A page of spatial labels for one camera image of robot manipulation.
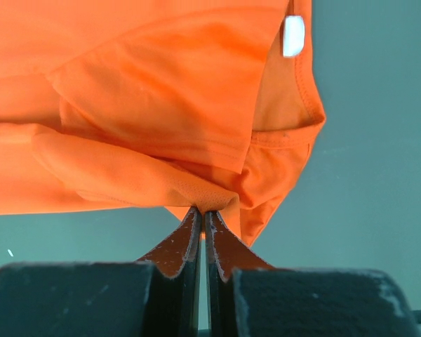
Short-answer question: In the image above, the orange t-shirt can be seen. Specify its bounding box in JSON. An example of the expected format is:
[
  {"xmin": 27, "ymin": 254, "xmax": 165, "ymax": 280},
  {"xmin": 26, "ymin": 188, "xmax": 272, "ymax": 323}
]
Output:
[{"xmin": 0, "ymin": 1, "xmax": 326, "ymax": 245}]

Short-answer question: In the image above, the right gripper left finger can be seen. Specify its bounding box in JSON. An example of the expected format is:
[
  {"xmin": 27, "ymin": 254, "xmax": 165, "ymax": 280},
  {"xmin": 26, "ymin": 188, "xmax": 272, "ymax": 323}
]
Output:
[{"xmin": 0, "ymin": 208, "xmax": 202, "ymax": 336}]

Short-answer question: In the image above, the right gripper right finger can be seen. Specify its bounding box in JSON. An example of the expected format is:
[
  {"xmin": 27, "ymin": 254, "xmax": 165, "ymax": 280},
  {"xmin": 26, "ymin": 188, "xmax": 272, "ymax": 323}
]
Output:
[{"xmin": 203, "ymin": 211, "xmax": 420, "ymax": 336}]

